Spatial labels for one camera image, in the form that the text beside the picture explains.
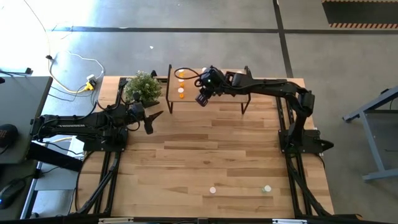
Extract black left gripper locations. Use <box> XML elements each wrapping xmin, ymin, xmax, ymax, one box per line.
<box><xmin>127</xmin><ymin>91</ymin><xmax>164</xmax><ymax>135</ymax></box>

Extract wooden shelf black metal frame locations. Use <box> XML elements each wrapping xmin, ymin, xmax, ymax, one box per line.
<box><xmin>165</xmin><ymin>64</ymin><xmax>252</xmax><ymax>115</ymax></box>

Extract grey equipment box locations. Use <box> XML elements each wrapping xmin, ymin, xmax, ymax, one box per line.
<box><xmin>33</xmin><ymin>133</ymin><xmax>86</xmax><ymax>191</ymax></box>

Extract green potted plant black pot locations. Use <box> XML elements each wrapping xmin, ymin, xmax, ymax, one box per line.
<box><xmin>124</xmin><ymin>70</ymin><xmax>163</xmax><ymax>108</ymax></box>

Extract black metal beam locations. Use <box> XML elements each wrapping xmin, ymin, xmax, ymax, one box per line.
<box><xmin>27</xmin><ymin>142</ymin><xmax>84</xmax><ymax>172</ymax></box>

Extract yellow extension cord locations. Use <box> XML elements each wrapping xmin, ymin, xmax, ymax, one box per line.
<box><xmin>23</xmin><ymin>0</ymin><xmax>96</xmax><ymax>94</ymax></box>

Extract black computer mouse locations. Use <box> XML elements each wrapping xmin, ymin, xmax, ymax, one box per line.
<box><xmin>0</xmin><ymin>179</ymin><xmax>26</xmax><ymax>210</ymax></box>

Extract silver aluminium bracket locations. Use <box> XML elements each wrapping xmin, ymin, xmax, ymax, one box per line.
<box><xmin>272</xmin><ymin>218</ymin><xmax>308</xmax><ymax>224</ymax></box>
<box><xmin>98</xmin><ymin>217</ymin><xmax>135</xmax><ymax>224</ymax></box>

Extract black cap with logo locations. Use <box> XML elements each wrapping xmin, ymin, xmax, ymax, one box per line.
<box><xmin>0</xmin><ymin>123</ymin><xmax>19</xmax><ymax>149</ymax></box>

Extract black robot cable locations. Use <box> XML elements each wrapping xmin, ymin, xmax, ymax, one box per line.
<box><xmin>174</xmin><ymin>67</ymin><xmax>201</xmax><ymax>81</ymax></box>

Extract black aluminium rig frame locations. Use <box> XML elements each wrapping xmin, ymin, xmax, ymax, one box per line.
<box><xmin>70</xmin><ymin>76</ymin><xmax>363</xmax><ymax>224</ymax></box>

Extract grey desk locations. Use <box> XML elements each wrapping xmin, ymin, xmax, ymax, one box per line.
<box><xmin>0</xmin><ymin>75</ymin><xmax>53</xmax><ymax>165</ymax></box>

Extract black mat with hazard stripes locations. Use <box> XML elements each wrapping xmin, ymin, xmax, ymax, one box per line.
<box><xmin>322</xmin><ymin>0</ymin><xmax>398</xmax><ymax>29</ymax></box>

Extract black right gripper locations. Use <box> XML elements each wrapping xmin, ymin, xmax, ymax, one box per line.
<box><xmin>194</xmin><ymin>65</ymin><xmax>226</xmax><ymax>108</ymax></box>

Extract blue metal frame table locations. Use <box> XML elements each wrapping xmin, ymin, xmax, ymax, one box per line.
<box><xmin>343</xmin><ymin>85</ymin><xmax>398</xmax><ymax>183</ymax></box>

